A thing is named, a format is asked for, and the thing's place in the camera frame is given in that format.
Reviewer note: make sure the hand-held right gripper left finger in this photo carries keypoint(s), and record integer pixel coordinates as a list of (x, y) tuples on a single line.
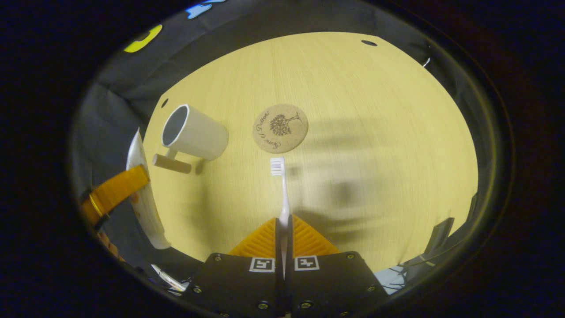
[(238, 282)]

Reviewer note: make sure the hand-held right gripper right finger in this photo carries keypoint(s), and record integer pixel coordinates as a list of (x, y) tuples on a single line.
[(326, 282)]

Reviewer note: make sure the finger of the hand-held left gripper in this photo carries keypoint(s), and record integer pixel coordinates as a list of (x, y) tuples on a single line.
[(117, 187)]

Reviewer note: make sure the white toothpaste tube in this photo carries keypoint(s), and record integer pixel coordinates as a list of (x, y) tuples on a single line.
[(150, 216)]

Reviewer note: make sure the black backdrop cloth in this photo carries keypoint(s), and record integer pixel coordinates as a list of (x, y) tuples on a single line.
[(132, 79)]

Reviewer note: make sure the round cork coaster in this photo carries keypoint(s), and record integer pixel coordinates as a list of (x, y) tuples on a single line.
[(280, 129)]

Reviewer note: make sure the pink toothbrush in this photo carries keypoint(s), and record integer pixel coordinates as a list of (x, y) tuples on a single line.
[(284, 198)]

